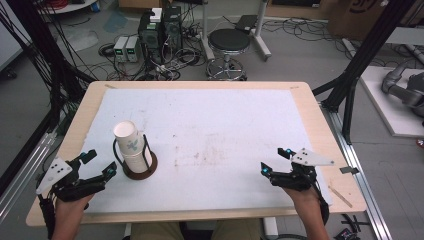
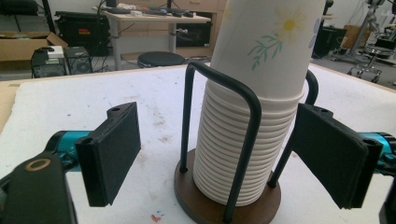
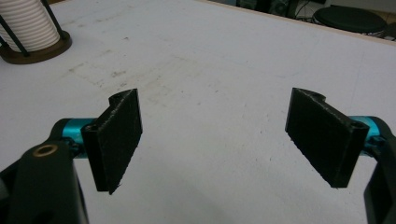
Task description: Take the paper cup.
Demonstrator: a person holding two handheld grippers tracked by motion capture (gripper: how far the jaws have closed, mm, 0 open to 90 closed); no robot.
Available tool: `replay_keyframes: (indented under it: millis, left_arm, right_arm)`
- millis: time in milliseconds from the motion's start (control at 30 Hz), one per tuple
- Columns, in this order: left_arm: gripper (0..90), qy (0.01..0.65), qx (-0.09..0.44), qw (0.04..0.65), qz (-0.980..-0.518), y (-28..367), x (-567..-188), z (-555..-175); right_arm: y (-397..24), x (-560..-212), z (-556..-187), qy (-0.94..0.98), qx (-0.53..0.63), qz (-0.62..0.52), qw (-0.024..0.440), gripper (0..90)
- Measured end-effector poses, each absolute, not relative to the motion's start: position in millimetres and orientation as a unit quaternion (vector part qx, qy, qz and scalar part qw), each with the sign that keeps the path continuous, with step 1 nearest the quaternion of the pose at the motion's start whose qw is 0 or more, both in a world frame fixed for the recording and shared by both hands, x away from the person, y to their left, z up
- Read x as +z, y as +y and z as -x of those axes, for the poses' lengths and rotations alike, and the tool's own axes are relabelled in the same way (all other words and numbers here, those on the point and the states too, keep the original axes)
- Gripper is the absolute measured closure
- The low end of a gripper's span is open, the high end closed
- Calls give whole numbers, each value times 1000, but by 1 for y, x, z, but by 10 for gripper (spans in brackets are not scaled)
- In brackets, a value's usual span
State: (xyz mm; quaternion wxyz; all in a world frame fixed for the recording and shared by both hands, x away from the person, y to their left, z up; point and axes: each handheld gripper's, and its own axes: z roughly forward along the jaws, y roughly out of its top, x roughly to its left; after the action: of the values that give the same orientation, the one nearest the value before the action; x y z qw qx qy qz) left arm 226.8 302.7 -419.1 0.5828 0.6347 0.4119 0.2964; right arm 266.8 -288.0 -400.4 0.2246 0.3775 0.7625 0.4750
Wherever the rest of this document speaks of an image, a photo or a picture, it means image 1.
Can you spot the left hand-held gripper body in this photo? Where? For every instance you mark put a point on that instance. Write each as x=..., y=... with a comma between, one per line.
x=71, y=188

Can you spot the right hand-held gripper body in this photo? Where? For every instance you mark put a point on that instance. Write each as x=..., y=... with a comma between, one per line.
x=301, y=171

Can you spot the stack of white paper cups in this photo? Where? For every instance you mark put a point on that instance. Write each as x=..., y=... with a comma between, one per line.
x=131, y=146

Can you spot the person's left hand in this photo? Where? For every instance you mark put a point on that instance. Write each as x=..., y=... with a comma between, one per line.
x=71, y=211

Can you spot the person's right hand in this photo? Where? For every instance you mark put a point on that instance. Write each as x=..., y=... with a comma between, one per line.
x=301, y=200

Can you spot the thin wooden stick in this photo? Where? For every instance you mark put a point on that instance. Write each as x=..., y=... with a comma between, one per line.
x=340, y=196

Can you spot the small black clip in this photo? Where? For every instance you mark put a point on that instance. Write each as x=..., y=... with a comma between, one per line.
x=349, y=170

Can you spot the light wooden table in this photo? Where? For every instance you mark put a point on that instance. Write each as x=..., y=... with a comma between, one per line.
x=320, y=116

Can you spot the white table mat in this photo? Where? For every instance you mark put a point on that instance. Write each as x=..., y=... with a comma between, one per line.
x=206, y=143

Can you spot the person's khaki trouser legs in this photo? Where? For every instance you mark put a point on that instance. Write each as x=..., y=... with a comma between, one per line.
x=196, y=230

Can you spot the white floor platform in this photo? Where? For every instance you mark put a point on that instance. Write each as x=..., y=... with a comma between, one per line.
x=390, y=103

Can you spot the grey power supply unit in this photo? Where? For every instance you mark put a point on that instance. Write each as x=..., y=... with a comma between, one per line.
x=132, y=48
x=120, y=48

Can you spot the black round stool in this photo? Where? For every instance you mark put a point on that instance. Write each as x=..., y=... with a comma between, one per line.
x=228, y=46

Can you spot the white metal stand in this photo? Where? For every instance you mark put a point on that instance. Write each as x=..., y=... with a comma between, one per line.
x=233, y=30

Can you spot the black computer tower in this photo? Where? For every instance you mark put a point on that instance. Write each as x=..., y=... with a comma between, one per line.
x=150, y=35
x=172, y=26

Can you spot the brown cardboard box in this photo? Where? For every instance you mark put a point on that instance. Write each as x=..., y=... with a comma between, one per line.
x=361, y=16

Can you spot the aluminium floor rail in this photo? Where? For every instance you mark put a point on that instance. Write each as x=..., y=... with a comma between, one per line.
x=358, y=173
x=23, y=173

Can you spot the black metal frame post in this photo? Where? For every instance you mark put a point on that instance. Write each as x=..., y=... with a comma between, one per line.
x=46, y=46
x=363, y=53

